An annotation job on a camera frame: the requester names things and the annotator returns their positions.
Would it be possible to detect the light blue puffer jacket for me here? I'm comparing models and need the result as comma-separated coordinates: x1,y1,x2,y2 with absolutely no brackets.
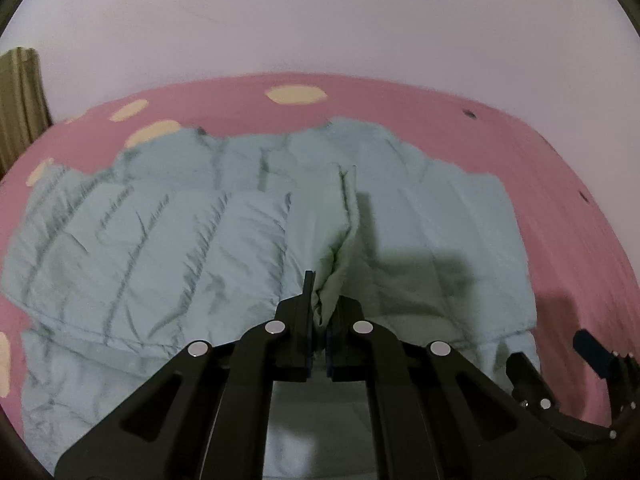
1,118,536,469

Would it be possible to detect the pink polka dot bedspread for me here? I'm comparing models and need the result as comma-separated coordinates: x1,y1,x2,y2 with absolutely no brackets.
1,74,639,424

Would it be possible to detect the striped green brown pillow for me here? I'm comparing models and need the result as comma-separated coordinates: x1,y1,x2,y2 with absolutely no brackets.
0,47,52,176

